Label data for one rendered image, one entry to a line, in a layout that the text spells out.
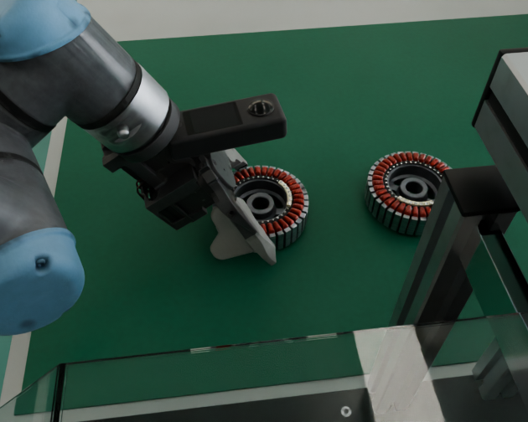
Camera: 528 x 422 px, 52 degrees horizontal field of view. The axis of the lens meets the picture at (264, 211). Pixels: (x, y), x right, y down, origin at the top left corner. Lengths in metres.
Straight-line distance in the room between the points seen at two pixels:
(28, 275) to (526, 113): 0.28
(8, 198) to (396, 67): 0.67
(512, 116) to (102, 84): 0.31
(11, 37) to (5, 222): 0.14
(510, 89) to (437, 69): 0.65
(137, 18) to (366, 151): 0.49
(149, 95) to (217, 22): 0.53
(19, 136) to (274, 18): 0.63
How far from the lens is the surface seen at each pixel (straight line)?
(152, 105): 0.48
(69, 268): 0.36
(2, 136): 0.44
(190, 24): 0.99
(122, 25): 1.01
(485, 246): 0.29
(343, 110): 0.80
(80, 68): 0.45
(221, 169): 0.55
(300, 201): 0.63
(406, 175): 0.70
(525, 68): 0.27
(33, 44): 0.43
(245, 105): 0.54
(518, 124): 0.27
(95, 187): 0.72
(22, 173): 0.41
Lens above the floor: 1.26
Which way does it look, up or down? 50 degrees down
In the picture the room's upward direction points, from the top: straight up
